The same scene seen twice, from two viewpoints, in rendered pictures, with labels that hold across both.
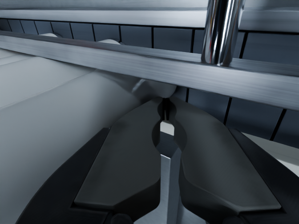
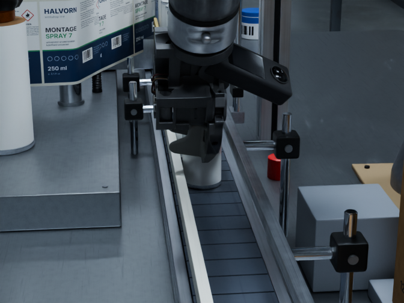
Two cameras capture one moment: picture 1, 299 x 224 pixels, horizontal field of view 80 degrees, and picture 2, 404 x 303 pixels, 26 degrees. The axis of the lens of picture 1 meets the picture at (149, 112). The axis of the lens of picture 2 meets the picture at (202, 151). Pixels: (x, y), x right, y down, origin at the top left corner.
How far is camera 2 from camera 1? 1.04 m
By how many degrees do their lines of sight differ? 52
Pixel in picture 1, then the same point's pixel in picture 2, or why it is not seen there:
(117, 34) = (224, 169)
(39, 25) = not seen: hidden behind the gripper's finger
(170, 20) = (240, 186)
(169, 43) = (226, 185)
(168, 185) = (77, 193)
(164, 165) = (107, 189)
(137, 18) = (237, 177)
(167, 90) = (202, 171)
